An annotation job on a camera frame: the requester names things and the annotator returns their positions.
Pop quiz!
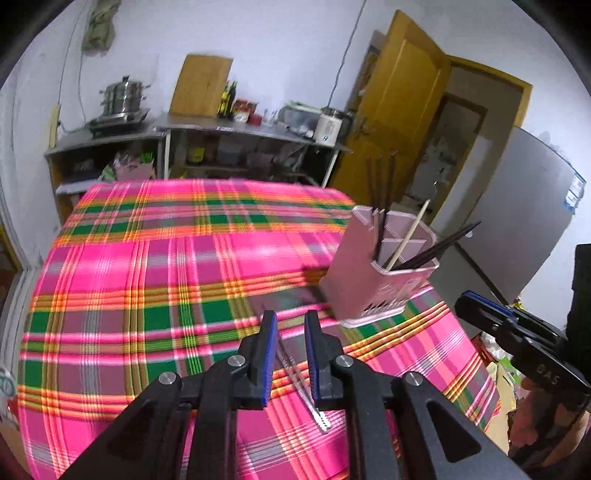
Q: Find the yellow door frame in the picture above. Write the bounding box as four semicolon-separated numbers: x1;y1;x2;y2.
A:
445;55;534;139

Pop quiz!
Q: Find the metal chopstick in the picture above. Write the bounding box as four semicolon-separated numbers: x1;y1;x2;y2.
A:
278;339;319;411
276;339;331;435

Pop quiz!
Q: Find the pink utensil holder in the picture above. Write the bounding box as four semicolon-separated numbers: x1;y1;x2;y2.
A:
322;205;440;329

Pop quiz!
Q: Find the grey refrigerator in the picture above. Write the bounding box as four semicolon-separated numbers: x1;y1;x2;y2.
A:
429;126;589;305

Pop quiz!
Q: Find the tall metal table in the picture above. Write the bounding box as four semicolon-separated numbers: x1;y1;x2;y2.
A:
154;113;354;188

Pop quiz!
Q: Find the steel steamer pot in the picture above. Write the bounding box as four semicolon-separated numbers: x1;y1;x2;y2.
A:
99;78;151;116

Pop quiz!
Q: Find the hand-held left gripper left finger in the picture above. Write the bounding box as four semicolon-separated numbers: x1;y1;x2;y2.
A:
60;311;279;480

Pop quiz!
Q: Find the low metal table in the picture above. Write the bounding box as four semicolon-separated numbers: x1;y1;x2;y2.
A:
44;129;167;222

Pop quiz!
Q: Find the black induction cooker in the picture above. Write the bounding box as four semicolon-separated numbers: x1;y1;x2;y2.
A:
88;108;152;137

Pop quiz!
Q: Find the pink plaid tablecloth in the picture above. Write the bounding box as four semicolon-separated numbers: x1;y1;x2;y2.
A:
18;178;502;480

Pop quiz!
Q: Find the clear plastic container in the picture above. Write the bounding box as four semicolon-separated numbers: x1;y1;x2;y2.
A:
281;102;324;134

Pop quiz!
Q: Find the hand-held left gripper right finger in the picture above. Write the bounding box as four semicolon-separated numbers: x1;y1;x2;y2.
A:
305;310;532;480

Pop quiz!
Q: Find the white electric kettle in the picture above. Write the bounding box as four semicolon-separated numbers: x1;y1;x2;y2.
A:
315;107;354;146

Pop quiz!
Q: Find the green hanging cloth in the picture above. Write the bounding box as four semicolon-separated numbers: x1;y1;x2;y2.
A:
81;0;122;51

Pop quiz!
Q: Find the black chopstick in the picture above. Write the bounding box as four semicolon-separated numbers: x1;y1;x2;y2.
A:
401;225;478;272
377;154;389;259
379;152;398;259
396;220;482;271

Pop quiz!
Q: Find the person's right hand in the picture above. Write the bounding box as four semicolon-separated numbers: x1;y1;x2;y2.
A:
508;383;591;469

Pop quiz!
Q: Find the wooden cutting board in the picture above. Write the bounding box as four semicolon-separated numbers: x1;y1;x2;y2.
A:
168;54;234;117

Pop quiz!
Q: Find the yellow wooden door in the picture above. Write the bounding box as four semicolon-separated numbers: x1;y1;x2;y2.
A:
330;9;451;208

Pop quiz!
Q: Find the grey wall cable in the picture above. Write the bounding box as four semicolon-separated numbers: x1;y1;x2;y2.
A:
327;0;366;110

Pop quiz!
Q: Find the wooden chopstick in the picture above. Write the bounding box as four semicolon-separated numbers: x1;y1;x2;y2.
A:
385;199;431;272

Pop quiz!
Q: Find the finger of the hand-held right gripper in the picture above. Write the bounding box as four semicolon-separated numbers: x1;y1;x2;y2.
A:
455;290;567;359

